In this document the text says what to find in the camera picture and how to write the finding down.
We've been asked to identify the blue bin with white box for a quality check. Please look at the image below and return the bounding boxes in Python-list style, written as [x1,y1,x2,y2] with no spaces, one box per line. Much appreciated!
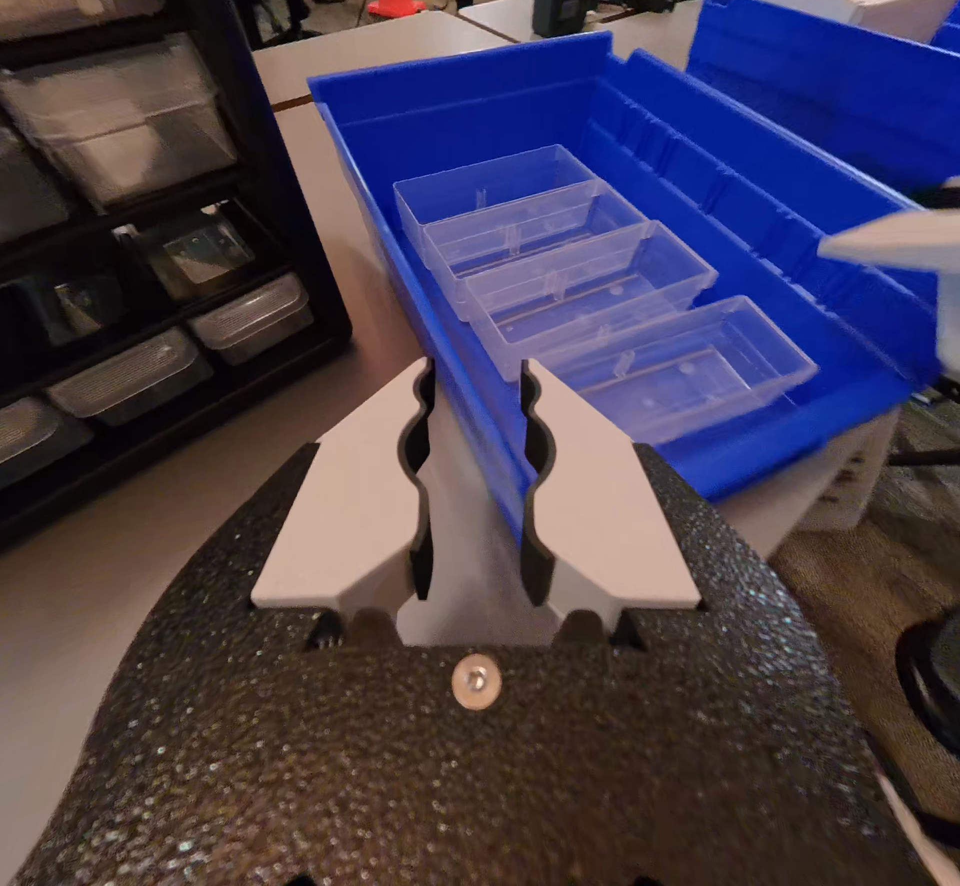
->
[686,0,960,197]

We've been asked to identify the clear plastic drawer tray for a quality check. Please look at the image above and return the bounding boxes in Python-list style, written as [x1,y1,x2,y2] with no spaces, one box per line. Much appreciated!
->
[522,295,820,446]
[465,220,720,377]
[393,143,601,242]
[421,179,648,279]

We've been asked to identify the black round object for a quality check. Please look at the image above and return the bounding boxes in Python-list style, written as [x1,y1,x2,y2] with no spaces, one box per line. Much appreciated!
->
[896,619,960,744]

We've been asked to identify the black charger device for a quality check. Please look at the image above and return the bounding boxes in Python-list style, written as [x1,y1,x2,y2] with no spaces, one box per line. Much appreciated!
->
[532,0,601,39]

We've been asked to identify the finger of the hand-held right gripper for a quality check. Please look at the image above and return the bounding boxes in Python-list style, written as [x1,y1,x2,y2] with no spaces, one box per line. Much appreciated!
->
[816,177,960,279]
[933,272,960,384]

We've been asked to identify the set of clear cabinet drawers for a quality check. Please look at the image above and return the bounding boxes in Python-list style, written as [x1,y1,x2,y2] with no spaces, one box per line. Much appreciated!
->
[0,0,316,489]

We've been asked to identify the blue plastic storage bin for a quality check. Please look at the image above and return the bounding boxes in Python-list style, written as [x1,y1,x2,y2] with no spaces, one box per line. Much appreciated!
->
[307,31,948,553]

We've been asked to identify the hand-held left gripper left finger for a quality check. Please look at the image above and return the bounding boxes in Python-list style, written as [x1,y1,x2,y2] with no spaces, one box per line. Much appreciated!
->
[249,357,437,623]

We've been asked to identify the black drawer cabinet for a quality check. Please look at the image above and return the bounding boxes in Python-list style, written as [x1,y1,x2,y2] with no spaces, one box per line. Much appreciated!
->
[0,0,354,549]

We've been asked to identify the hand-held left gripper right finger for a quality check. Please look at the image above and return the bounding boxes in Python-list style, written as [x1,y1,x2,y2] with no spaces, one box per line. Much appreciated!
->
[519,358,704,628]

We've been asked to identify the grey desk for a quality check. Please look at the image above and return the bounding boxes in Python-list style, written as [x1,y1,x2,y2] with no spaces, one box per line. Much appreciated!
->
[0,94,901,886]
[457,0,826,73]
[251,10,522,110]

